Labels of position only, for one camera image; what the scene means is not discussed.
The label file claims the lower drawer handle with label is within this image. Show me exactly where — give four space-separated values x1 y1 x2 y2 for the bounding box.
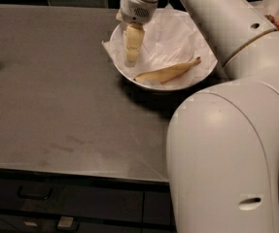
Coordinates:
55 216 80 233

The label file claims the yellow banana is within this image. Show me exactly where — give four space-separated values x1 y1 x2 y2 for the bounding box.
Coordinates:
134 57 201 83

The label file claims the lower left drawer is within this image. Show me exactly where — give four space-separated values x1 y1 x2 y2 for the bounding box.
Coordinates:
0 213 142 233

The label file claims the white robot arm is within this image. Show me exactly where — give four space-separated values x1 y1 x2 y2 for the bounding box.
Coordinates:
121 0 279 233

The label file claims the left upper drawer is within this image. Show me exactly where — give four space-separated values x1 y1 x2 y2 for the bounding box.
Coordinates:
0 179 143 222

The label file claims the black left drawer handle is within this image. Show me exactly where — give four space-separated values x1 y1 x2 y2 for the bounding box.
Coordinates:
17 185 52 201

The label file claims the right upper drawer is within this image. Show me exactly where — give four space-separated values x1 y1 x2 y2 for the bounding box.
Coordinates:
143 191 171 226

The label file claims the white bowl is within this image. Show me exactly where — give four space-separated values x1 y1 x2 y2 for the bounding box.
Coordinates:
108 8 219 92

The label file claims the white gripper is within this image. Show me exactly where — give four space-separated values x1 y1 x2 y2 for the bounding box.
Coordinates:
116 0 158 63

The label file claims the white paper liner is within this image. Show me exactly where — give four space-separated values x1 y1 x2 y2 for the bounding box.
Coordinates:
101 3 219 88

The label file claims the drawer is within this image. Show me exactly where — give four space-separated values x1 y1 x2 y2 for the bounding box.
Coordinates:
0 213 142 233
0 179 143 222
143 191 171 226

